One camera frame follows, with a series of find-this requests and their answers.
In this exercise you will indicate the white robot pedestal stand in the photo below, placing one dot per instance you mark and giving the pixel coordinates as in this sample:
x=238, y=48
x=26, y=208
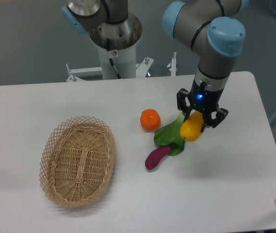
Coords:
x=116, y=45

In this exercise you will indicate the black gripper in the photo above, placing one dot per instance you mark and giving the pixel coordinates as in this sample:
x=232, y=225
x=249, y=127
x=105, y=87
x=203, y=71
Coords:
x=205, y=99

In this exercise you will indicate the yellow mango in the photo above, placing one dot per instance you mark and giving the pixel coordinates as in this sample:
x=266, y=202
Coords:
x=191, y=129

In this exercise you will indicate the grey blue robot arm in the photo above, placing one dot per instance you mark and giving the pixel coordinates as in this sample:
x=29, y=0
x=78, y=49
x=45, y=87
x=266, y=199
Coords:
x=207, y=27

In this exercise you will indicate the oval wicker basket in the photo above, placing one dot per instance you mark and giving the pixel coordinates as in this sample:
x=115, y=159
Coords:
x=77, y=162

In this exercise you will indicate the purple sweet potato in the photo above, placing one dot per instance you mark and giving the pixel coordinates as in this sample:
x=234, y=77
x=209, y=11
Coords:
x=155, y=157

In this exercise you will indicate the green leafy vegetable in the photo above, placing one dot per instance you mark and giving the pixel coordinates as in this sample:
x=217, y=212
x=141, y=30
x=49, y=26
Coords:
x=169, y=135

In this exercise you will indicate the orange tangerine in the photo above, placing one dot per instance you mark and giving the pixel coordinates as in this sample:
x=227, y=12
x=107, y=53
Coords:
x=150, y=119

